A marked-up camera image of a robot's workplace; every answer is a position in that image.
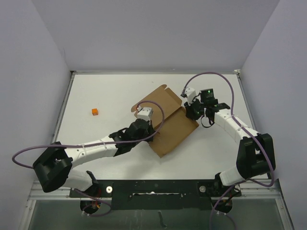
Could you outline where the brown cardboard box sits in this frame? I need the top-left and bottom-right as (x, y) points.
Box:
(141, 84), (199, 158)

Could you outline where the small orange cube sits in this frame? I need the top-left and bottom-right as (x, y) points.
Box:
(92, 108), (98, 115)

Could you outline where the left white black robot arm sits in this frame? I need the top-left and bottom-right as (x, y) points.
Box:
(33, 118), (155, 197)

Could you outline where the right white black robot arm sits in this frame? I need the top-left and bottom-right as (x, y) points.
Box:
(181, 87), (276, 196)

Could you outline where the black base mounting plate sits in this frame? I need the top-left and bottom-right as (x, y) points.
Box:
(69, 178), (235, 218)

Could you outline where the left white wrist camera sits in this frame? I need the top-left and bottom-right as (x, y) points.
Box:
(136, 106), (153, 121)

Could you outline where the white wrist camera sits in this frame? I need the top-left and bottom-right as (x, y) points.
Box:
(136, 106), (153, 121)
(180, 87), (197, 104)

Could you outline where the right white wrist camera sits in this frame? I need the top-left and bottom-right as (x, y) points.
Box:
(180, 87), (197, 104)

